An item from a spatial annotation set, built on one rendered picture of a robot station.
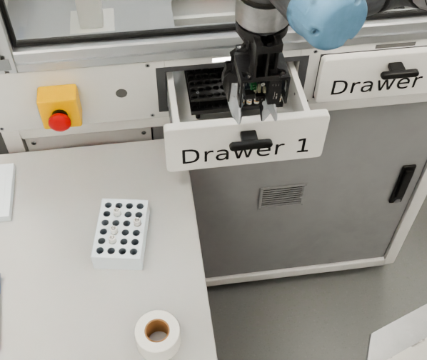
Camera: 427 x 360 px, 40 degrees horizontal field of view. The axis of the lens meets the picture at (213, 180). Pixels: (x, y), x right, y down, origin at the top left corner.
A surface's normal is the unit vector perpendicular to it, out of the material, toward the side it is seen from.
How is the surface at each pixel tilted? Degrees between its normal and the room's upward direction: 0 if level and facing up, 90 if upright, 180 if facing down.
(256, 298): 0
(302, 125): 90
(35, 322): 0
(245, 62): 1
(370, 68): 90
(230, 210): 90
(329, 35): 91
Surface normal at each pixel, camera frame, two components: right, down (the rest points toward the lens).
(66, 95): 0.01, -0.62
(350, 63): 0.14, 0.77
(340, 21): 0.44, 0.71
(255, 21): -0.31, 0.76
